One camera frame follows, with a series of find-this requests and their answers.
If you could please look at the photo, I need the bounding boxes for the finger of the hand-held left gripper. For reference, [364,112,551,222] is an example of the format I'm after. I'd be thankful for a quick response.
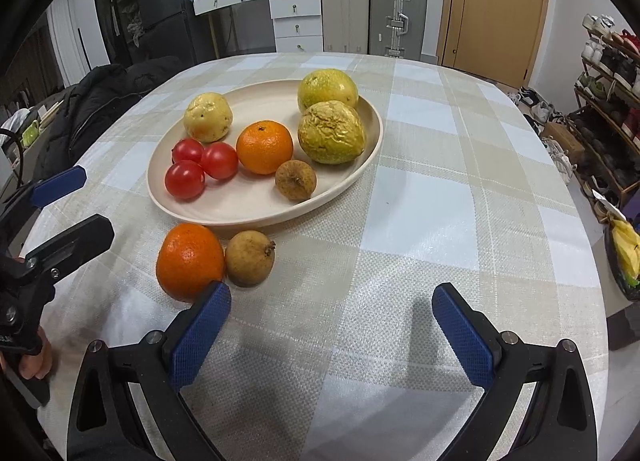
[0,166,88,253]
[22,214,116,287]

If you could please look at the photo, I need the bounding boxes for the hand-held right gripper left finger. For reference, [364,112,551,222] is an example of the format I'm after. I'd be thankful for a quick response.
[66,280,233,461]

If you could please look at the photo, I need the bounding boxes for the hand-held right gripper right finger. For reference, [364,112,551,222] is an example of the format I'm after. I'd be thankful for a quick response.
[431,283,598,461]

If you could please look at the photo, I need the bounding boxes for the orange mandarin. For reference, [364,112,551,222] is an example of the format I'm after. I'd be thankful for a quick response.
[156,222,225,303]
[236,120,294,175]

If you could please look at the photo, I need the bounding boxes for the brown round fruit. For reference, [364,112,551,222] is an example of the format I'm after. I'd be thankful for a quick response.
[225,230,277,288]
[275,160,318,203]

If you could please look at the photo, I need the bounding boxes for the red tomato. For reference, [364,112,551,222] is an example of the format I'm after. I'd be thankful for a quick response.
[171,138,205,165]
[200,142,239,180]
[164,160,206,200]

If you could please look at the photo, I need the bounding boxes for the cream oval plate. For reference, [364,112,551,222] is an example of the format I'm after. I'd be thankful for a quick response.
[146,80,384,229]

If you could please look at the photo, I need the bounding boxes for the pale yellow spotted passion fruit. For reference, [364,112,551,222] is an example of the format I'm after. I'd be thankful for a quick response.
[183,92,234,143]

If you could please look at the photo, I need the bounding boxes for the person's left hand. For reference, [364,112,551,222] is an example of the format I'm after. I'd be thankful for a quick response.
[15,327,54,382]

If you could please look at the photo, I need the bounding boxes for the black jacket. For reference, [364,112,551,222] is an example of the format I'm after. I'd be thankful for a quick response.
[32,56,186,177]

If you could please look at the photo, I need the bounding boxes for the bunch of bananas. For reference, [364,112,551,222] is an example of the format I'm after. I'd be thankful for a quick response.
[611,218,640,287]

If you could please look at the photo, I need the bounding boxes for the dark grey refrigerator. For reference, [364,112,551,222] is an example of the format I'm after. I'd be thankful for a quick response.
[131,0,221,67]

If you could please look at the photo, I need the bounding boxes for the wooden shoe rack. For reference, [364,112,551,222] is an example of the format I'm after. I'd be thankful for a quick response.
[572,26,640,207]

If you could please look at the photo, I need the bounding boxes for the pairs of loose shoes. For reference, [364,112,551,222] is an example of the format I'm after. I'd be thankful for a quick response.
[507,86,573,182]

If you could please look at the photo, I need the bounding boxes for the wrinkled yellow passion fruit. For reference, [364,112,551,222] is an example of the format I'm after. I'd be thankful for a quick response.
[297,101,367,165]

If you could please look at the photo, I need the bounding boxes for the green-yellow passion fruit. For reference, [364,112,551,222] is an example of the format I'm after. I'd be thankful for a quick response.
[297,68,360,114]

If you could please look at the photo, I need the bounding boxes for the white desk with drawers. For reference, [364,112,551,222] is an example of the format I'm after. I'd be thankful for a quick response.
[192,0,323,59]

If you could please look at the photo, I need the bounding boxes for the shoe rack with shoes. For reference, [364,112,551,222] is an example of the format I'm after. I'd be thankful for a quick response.
[575,14,640,192]

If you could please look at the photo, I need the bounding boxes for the wooden door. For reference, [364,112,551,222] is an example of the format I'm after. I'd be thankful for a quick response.
[436,0,552,89]

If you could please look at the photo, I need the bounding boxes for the silver suitcase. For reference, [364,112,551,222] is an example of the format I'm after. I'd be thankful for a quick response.
[369,0,429,59]

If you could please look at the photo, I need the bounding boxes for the beige suitcase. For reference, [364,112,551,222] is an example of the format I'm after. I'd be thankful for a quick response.
[320,0,372,54]

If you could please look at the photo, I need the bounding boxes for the black cable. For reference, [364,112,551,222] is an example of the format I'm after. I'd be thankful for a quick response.
[0,128,26,187]

